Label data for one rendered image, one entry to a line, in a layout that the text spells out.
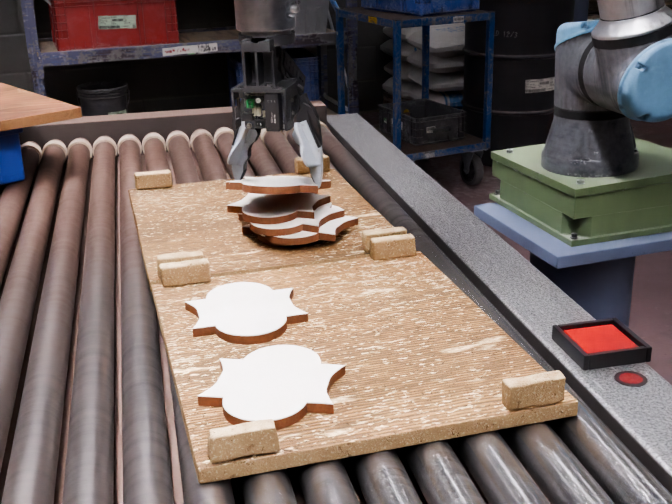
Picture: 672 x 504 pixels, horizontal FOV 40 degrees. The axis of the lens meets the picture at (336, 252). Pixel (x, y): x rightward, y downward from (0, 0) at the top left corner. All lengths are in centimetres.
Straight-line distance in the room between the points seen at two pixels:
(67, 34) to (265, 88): 409
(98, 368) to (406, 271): 39
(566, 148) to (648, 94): 20
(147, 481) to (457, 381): 30
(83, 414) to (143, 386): 7
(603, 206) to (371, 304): 51
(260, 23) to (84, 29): 408
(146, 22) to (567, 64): 398
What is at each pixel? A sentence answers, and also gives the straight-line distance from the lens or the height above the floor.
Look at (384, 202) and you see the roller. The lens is 146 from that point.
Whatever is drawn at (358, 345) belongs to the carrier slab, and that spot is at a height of 94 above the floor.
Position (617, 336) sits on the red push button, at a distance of 103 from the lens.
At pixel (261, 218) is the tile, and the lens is 122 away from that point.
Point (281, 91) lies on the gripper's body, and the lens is 115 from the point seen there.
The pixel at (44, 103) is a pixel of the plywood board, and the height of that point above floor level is 104.
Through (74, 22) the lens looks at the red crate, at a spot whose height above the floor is 79.
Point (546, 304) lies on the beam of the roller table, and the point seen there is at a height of 91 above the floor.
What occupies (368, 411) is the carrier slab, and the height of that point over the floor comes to 94.
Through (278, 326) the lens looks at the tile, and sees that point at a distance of 98.
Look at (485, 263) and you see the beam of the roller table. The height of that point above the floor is 92.
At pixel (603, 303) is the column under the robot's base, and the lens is 154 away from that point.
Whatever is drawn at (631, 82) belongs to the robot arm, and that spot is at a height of 113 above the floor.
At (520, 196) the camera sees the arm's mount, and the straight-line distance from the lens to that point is 155.
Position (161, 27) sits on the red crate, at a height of 74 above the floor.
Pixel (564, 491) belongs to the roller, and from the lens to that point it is 80.
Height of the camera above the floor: 137
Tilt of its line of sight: 21 degrees down
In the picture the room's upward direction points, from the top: 1 degrees counter-clockwise
